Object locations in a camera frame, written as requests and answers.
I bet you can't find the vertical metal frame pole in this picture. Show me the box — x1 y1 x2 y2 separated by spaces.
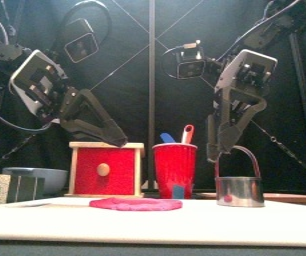
146 0 158 192

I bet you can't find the grey bowl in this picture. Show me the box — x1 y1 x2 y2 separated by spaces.
2 166 70 196

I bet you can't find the red white utensil handle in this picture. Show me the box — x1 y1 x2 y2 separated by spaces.
181 124 197 145

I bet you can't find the black looped camera cable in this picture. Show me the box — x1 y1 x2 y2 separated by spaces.
58 0 115 51

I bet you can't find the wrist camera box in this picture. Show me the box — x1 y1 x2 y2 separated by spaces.
62 18 102 64
173 43 209 81

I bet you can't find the metal round cutter with handle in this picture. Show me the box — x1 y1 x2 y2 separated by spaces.
214 145 267 208

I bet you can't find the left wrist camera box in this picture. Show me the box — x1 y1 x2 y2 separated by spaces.
62 18 102 64

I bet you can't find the red plastic cup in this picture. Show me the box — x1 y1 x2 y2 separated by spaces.
152 142 199 200

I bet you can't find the white cutting board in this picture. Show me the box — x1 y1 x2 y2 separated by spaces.
0 196 306 248

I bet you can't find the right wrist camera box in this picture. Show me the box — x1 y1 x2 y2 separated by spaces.
173 43 209 81

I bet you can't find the red wooden drawer box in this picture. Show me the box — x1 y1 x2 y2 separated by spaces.
64 141 147 199

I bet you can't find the blue utensil handle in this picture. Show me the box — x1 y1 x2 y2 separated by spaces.
159 132 178 145

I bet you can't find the black hanging arm cable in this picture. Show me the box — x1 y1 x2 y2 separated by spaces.
0 81 56 134

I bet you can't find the diagonal metal frame strut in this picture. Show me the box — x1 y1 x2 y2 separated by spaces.
250 119 306 184

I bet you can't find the flat pink dough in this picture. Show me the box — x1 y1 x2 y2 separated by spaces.
88 197 185 212

